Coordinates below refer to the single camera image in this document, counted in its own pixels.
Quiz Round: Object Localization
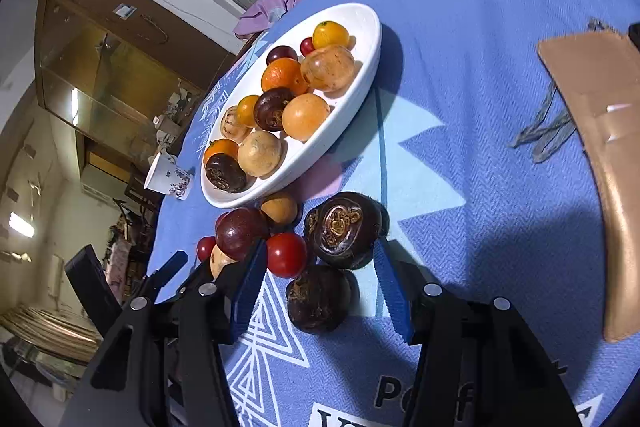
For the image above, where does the fluorescent tube light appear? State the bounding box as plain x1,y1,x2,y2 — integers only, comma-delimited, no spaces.
7,212,37,239

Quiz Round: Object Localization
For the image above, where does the large dark purple mangosteen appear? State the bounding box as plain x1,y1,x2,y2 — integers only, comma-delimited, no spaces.
303,192,390,270

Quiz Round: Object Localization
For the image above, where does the small yellow citrus fruit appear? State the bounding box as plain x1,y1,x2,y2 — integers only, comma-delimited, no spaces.
312,21,351,50

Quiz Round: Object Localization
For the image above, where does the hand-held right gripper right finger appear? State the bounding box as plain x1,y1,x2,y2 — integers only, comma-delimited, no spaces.
372,238,596,427

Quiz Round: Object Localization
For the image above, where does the white oval plate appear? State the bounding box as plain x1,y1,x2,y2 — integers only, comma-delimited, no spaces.
200,3,383,209

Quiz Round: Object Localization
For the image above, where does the white paper cup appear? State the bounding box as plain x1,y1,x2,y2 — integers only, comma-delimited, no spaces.
144,152,193,201

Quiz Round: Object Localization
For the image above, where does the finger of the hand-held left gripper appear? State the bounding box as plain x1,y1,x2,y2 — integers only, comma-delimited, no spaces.
144,251,189,304

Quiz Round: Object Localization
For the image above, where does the pile of white items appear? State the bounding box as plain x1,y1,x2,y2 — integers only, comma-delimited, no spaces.
150,79,197,148

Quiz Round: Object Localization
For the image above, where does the grey lanyard with clip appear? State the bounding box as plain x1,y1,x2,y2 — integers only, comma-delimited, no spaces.
510,19,611,164

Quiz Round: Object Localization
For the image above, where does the blue patterned tablecloth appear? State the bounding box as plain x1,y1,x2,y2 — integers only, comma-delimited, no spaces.
145,0,640,427

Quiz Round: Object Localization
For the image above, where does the brown cardboard piece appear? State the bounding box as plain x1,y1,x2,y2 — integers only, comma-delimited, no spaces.
537,29,640,344

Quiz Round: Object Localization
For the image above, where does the wooden glass cabinet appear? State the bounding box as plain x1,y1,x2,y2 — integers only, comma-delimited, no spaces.
36,0,236,168

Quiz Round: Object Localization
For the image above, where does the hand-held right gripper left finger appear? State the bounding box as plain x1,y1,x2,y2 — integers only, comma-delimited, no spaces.
60,237,269,427

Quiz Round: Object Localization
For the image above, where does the purple cloth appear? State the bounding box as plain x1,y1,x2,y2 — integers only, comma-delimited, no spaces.
234,0,311,40

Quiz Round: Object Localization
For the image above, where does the red cherry tomato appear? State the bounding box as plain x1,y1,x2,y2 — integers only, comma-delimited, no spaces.
266,232,308,279

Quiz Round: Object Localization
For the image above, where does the small orange round fruit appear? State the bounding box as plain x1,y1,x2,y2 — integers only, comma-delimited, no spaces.
260,194,299,227
236,95,261,128

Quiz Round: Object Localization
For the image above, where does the tan striped round fruit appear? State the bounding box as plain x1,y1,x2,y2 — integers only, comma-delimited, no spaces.
220,105,253,144

